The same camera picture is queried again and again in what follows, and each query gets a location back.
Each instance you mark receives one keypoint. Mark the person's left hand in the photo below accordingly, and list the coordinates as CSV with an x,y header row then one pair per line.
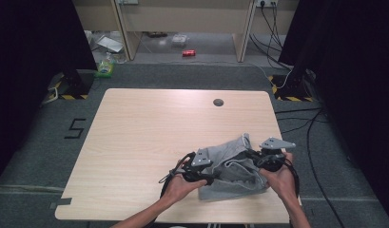
x,y
179,188

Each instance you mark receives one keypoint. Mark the clear plastic container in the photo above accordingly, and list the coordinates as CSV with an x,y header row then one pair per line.
x,y
179,40

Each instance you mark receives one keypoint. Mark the black curtain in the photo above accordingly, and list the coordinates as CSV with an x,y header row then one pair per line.
x,y
27,63
357,79

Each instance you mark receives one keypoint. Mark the grey shorts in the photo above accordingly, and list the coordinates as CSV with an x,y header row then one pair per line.
x,y
236,177

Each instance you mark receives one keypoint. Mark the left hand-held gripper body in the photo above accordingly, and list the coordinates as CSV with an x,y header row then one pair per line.
x,y
197,167

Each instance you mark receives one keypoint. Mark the white wall socket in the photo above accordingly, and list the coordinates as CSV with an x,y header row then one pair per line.
x,y
266,2

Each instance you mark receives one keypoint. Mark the grey tape strip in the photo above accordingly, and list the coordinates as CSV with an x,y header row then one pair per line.
x,y
60,202

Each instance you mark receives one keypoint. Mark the black stand base striped tape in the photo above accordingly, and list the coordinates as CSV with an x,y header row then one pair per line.
x,y
73,87
292,90

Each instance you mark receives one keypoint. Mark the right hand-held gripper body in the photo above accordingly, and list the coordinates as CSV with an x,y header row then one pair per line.
x,y
273,156

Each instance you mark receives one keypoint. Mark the red drink can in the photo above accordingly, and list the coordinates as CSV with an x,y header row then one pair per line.
x,y
188,53

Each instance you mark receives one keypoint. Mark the green packet on floor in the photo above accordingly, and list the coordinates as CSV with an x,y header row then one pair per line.
x,y
105,68

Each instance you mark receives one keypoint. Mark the white plastic sheet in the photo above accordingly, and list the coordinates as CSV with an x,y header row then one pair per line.
x,y
109,43

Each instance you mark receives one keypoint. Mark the person's right hand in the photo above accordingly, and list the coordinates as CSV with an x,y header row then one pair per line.
x,y
281,182

